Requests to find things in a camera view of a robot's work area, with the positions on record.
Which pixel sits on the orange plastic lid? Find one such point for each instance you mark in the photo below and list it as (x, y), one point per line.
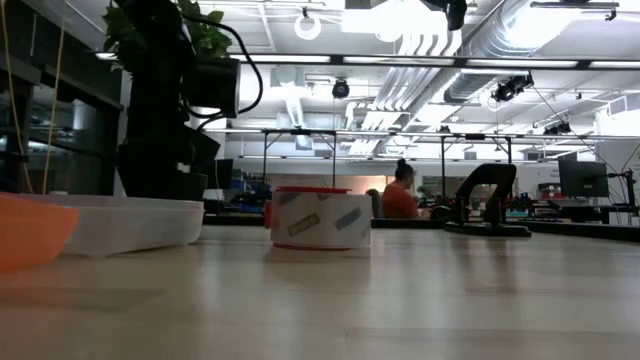
(30, 235)

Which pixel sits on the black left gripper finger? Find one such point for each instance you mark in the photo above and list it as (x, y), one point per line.
(150, 185)

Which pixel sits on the clear plastic box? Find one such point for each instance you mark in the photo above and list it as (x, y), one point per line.
(125, 225)

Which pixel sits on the person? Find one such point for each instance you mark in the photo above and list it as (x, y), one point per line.
(373, 202)
(400, 200)

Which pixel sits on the black overhead beam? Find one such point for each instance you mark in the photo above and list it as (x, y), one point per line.
(400, 60)

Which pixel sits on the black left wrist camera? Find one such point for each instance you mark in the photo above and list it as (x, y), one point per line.
(215, 87)

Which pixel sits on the green potted plant black pot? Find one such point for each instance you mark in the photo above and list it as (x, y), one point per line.
(210, 40)

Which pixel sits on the black computer monitor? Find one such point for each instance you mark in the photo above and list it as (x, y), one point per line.
(225, 172)
(582, 177)

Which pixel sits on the black ceiling camera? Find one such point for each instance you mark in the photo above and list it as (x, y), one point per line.
(341, 89)

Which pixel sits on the red tape dispenser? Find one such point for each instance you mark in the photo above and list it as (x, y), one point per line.
(320, 220)

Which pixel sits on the black metal frame table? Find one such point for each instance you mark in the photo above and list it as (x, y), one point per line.
(475, 136)
(300, 132)

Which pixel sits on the black bracket stand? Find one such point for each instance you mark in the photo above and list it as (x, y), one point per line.
(487, 175)

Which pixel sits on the black aluminium rig frame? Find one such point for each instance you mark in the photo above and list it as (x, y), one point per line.
(410, 223)

